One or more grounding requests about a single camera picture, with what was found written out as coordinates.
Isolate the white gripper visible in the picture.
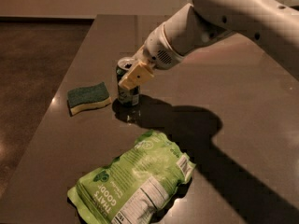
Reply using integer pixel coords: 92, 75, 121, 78
119, 22, 184, 90

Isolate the green soda can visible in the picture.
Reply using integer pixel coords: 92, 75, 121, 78
116, 57, 139, 107

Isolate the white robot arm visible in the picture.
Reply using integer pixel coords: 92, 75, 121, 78
119, 0, 299, 90

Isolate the green and yellow sponge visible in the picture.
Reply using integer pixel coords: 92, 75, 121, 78
67, 82, 111, 116

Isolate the green snack bag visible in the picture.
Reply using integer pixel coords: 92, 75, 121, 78
67, 130, 195, 224

